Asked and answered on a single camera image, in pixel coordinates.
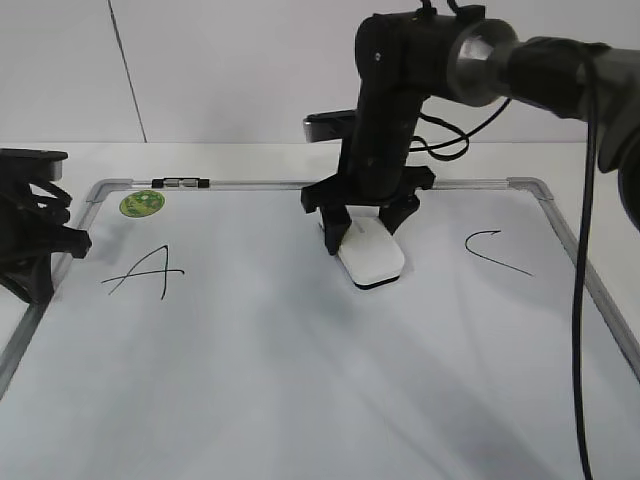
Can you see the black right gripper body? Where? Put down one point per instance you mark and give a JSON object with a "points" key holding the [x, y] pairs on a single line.
{"points": [[373, 158]]}

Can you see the white whiteboard eraser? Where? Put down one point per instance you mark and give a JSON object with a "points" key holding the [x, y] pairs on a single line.
{"points": [[369, 254]]}

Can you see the white magnetic whiteboard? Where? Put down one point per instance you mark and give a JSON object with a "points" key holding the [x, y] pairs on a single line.
{"points": [[217, 339]]}

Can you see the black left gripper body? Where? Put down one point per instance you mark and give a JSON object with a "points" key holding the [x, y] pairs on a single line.
{"points": [[34, 213]]}

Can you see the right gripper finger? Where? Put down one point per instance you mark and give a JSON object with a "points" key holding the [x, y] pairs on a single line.
{"points": [[336, 222], [392, 216]]}

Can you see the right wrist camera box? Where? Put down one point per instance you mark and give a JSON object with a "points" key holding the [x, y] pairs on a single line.
{"points": [[329, 126]]}

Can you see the green round magnet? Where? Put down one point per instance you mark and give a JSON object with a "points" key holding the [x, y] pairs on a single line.
{"points": [[141, 204]]}

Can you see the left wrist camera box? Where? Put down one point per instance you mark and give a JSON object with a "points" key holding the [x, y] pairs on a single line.
{"points": [[27, 163]]}

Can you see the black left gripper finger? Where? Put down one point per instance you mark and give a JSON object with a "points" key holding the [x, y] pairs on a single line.
{"points": [[29, 279]]}

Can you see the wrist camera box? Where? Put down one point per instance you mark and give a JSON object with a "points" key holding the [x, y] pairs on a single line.
{"points": [[27, 163], [329, 126]]}

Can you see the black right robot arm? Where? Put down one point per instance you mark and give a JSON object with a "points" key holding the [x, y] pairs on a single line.
{"points": [[470, 59]]}

